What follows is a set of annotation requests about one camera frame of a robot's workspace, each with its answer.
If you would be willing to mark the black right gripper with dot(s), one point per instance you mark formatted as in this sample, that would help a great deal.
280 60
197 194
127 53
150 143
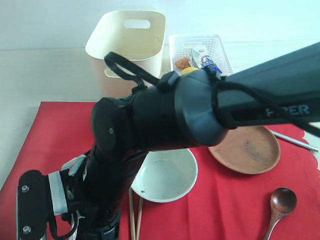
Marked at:
96 189

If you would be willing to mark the white ceramic bowl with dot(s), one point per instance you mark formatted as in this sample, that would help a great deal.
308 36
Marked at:
166 176

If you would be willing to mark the fried chicken nugget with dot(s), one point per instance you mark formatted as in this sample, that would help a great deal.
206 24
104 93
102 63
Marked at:
183 63

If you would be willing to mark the yellow lemon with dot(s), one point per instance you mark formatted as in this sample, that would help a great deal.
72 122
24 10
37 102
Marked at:
188 70

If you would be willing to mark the blue white milk carton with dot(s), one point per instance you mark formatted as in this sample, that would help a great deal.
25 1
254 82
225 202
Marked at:
201 58

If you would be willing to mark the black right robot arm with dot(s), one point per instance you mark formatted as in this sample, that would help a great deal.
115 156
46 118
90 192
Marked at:
180 112

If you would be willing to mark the left wooden chopstick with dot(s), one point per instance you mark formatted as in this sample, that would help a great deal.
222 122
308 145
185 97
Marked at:
132 215

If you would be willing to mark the wooden chopstick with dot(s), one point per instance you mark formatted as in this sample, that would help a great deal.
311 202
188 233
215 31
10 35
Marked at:
139 218
132 215

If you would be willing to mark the right wooden chopstick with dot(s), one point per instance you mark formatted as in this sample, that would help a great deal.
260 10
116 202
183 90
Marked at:
139 218

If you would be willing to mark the red table cloth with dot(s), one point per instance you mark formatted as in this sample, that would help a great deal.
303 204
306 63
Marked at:
222 205

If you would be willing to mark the brown wooden plate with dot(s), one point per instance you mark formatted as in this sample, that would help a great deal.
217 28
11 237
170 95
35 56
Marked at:
248 150

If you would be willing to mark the cream plastic storage bin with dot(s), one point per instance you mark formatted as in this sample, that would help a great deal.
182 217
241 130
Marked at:
137 35

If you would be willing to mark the white perforated plastic basket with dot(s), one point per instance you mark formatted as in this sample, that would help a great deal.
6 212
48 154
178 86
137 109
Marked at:
180 46

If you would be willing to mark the dark wooden spoon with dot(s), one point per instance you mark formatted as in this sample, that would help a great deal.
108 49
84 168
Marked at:
283 202

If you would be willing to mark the silver metal knife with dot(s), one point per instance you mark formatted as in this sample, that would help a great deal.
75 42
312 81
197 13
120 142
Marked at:
295 141

